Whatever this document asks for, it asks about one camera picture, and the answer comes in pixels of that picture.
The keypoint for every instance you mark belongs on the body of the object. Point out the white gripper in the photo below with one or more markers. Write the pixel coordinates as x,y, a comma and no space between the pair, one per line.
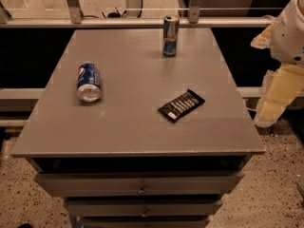
289,40

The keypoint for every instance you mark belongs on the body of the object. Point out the blue pepsi can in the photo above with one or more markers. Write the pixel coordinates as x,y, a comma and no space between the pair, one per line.
88,83

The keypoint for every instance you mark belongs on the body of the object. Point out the red bull can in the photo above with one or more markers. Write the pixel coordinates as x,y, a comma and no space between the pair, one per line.
171,25

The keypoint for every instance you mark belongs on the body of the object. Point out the black snack bar wrapper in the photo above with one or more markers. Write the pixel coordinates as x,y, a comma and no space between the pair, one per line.
181,106

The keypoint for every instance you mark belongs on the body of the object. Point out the grey drawer cabinet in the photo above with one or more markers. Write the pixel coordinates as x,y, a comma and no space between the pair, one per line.
123,133

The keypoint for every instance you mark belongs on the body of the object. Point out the top drawer with knob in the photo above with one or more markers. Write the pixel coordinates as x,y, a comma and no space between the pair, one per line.
98,185

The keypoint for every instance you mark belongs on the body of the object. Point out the drawer with knob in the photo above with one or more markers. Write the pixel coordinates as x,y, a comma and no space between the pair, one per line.
98,185
143,207

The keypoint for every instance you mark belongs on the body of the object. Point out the middle drawer with knob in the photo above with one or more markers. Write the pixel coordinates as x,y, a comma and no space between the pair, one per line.
143,207

